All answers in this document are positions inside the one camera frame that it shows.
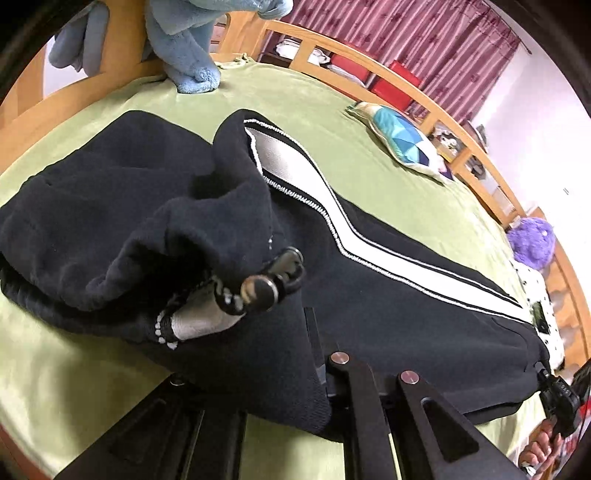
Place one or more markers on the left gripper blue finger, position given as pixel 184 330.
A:
pixel 317 352

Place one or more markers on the black pants with white stripe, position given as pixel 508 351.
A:
pixel 205 254

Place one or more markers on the person's right hand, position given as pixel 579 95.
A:
pixel 541 453

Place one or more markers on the white dotted cloth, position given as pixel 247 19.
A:
pixel 542 311

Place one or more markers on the purple plush toy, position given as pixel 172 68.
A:
pixel 533 242

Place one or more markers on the colourful geometric pillow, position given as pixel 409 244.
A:
pixel 406 143

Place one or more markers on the red chair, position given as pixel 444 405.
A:
pixel 392 94
pixel 349 69

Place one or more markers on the green plush blanket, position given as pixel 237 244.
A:
pixel 60 392

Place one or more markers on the maroon patterned curtain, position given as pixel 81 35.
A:
pixel 458 49

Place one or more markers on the light blue fleece garment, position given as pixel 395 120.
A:
pixel 178 33

